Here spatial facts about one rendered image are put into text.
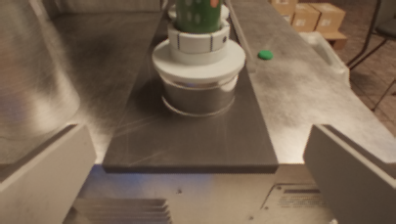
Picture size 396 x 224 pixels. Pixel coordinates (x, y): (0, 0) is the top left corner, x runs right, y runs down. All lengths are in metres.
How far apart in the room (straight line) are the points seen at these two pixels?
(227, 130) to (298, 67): 0.15
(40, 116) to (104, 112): 0.05
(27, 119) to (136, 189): 0.10
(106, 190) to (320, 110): 0.21
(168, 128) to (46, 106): 0.10
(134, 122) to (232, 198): 0.11
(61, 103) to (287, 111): 0.20
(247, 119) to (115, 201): 0.15
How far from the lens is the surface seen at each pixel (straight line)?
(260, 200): 0.22
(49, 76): 0.19
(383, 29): 2.07
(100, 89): 0.23
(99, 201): 0.23
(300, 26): 2.99
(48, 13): 0.50
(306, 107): 0.21
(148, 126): 0.16
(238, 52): 0.16
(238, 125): 0.16
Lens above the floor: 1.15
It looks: 43 degrees down
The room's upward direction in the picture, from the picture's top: straight up
